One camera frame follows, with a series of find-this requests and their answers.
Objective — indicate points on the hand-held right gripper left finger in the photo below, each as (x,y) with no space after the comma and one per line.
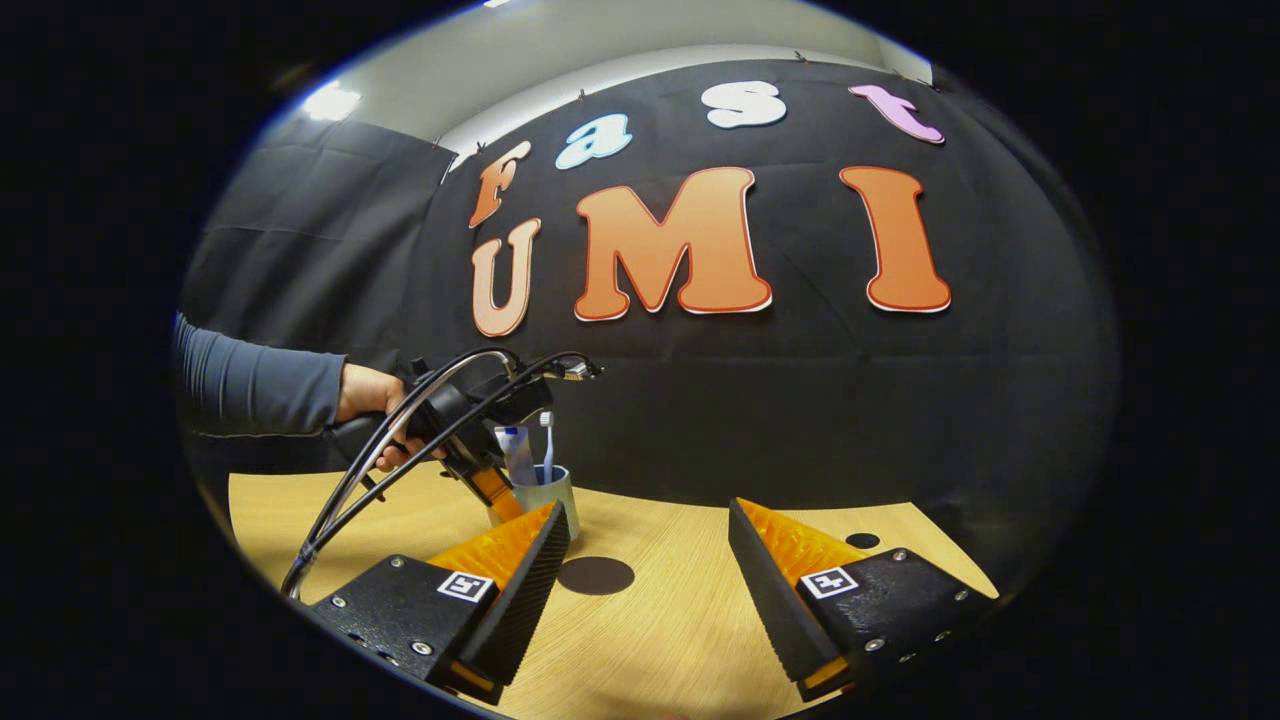
(520,600)

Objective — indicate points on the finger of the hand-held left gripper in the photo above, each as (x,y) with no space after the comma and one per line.
(495,492)

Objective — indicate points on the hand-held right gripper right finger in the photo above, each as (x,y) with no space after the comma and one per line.
(765,590)

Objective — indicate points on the white toothpaste tube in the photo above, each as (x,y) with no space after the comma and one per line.
(515,450)

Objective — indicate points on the white toothbrush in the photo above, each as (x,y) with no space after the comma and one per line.
(547,450)

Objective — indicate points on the dark brown round coaster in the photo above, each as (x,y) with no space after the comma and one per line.
(596,576)

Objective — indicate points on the wooden desktop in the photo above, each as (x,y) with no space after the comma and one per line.
(680,620)

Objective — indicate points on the black backdrop cloth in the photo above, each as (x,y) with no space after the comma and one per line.
(800,400)

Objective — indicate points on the ceiling light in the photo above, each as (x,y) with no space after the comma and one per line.
(331,101)

